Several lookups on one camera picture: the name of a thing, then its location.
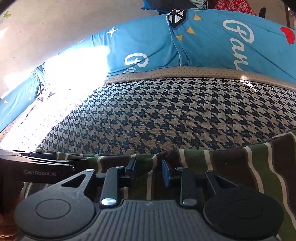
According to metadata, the dark navy jacket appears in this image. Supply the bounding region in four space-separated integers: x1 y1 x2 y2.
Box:
141 0 195 11

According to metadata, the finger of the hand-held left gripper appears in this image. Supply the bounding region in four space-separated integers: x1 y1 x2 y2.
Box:
22 153 89 164

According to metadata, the person's left hand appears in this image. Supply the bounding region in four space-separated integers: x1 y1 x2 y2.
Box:
0 214 19 241

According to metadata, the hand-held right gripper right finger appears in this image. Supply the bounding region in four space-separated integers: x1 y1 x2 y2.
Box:
162 159 233 206

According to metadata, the blue printed sofa cover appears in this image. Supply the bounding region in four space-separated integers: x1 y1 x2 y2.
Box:
0 8 296 135

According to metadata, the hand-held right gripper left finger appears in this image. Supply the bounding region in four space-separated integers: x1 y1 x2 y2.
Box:
55 158 137 207

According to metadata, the green brown striped t-shirt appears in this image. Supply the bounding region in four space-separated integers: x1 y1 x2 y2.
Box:
22 130 296 241

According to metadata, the red floral cloth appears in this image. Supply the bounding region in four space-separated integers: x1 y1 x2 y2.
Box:
214 0 258 16

